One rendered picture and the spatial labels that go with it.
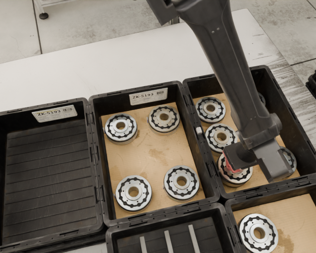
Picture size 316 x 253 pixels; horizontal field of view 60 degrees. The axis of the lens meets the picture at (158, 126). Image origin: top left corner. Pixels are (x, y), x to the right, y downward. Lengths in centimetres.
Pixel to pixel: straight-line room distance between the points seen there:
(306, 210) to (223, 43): 65
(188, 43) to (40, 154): 82
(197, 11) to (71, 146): 68
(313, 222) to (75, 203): 67
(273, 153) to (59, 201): 59
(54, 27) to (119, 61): 144
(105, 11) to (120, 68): 149
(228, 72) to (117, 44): 98
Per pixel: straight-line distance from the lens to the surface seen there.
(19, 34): 269
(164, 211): 71
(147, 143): 89
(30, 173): 93
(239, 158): 73
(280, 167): 62
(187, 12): 33
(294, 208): 91
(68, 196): 87
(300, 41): 266
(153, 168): 85
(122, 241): 81
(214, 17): 35
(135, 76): 121
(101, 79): 122
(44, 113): 92
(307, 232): 90
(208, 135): 88
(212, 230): 82
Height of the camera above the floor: 163
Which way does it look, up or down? 60 degrees down
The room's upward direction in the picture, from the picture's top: straight up
